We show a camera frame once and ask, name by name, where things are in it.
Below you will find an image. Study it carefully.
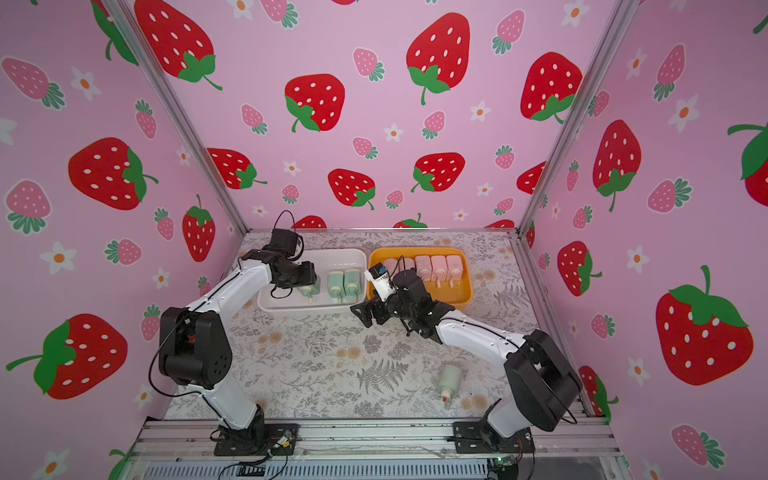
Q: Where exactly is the white plastic storage box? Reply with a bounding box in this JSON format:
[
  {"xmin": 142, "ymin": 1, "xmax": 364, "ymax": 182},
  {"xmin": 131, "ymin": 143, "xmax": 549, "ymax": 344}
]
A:
[{"xmin": 257, "ymin": 248, "xmax": 368, "ymax": 317}]

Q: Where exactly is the yellow plastic storage box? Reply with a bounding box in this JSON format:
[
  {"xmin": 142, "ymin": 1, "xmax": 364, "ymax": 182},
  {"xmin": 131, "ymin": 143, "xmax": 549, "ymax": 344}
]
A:
[{"xmin": 368, "ymin": 246, "xmax": 474, "ymax": 310}]

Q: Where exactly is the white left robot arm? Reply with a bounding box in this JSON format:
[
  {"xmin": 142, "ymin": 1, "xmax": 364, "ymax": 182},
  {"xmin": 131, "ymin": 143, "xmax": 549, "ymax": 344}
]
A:
[{"xmin": 149, "ymin": 228, "xmax": 317, "ymax": 433}]

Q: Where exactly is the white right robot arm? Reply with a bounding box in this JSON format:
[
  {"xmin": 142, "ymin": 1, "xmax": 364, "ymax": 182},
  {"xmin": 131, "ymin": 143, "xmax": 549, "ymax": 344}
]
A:
[{"xmin": 350, "ymin": 263, "xmax": 583, "ymax": 447}]

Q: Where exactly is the floral patterned table mat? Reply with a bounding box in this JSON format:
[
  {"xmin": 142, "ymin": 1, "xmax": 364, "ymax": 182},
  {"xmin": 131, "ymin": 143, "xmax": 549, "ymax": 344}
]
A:
[{"xmin": 227, "ymin": 230, "xmax": 537, "ymax": 419}]

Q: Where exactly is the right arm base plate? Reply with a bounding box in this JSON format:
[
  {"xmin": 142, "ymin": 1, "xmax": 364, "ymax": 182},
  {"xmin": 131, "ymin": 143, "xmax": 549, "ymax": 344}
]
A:
[{"xmin": 447, "ymin": 400, "xmax": 536, "ymax": 456}]

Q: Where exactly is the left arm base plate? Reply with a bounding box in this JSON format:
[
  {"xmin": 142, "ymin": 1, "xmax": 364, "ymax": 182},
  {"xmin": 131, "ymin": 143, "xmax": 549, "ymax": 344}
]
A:
[{"xmin": 210, "ymin": 405, "xmax": 299, "ymax": 457}]

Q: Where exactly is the aluminium front rail frame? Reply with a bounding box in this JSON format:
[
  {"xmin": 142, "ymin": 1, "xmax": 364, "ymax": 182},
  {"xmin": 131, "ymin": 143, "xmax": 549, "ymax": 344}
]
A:
[{"xmin": 115, "ymin": 418, "xmax": 632, "ymax": 479}]

